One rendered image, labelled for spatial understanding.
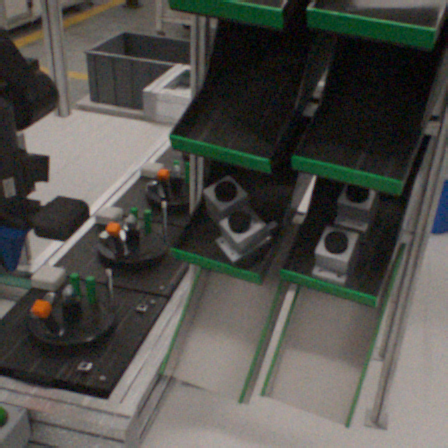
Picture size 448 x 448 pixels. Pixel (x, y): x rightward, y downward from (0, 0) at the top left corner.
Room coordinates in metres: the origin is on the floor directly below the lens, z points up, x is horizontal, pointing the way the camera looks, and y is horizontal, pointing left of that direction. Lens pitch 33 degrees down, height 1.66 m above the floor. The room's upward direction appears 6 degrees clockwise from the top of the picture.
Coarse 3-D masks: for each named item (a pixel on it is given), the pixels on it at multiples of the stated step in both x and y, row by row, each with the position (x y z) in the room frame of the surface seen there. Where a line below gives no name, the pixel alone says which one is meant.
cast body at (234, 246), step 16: (224, 224) 0.68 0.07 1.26; (240, 224) 0.66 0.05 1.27; (256, 224) 0.67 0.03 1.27; (272, 224) 0.72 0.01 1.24; (224, 240) 0.68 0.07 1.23; (240, 240) 0.65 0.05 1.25; (256, 240) 0.67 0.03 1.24; (272, 240) 0.69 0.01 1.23; (224, 256) 0.68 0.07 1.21; (240, 256) 0.66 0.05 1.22; (256, 256) 0.68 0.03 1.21
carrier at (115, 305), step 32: (32, 288) 0.88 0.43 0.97; (64, 288) 0.89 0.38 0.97; (96, 288) 0.90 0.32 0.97; (0, 320) 0.78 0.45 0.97; (32, 320) 0.77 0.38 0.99; (64, 320) 0.78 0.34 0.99; (96, 320) 0.78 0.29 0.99; (128, 320) 0.81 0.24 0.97; (0, 352) 0.71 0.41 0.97; (32, 352) 0.72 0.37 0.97; (64, 352) 0.72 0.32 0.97; (96, 352) 0.73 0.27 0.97; (128, 352) 0.74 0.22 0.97; (64, 384) 0.66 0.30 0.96; (96, 384) 0.66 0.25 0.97
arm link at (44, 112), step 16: (0, 48) 0.57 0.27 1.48; (16, 48) 0.60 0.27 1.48; (0, 64) 0.57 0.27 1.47; (16, 64) 0.60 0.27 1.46; (32, 64) 0.67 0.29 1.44; (16, 80) 0.59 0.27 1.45; (32, 80) 0.62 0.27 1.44; (48, 80) 0.68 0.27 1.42; (32, 96) 0.64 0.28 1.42; (48, 96) 0.66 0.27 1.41; (32, 112) 0.63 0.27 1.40; (48, 112) 0.67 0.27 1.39; (16, 128) 0.64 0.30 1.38
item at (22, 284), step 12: (0, 276) 0.93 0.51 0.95; (12, 276) 0.94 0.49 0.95; (24, 276) 0.94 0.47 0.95; (0, 288) 0.91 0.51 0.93; (12, 288) 0.91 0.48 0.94; (24, 288) 0.91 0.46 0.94; (0, 300) 0.90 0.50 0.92; (12, 300) 0.91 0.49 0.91; (0, 312) 0.87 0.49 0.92; (96, 396) 0.66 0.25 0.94
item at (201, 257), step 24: (312, 96) 0.87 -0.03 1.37; (288, 144) 0.88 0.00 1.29; (216, 168) 0.80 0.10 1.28; (240, 168) 0.84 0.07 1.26; (288, 168) 0.83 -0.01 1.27; (264, 192) 0.79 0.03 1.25; (288, 192) 0.79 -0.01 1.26; (192, 216) 0.74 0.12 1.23; (264, 216) 0.75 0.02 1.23; (288, 216) 0.73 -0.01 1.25; (192, 240) 0.72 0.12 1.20; (192, 264) 0.68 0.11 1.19; (216, 264) 0.66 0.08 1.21; (264, 264) 0.66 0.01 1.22
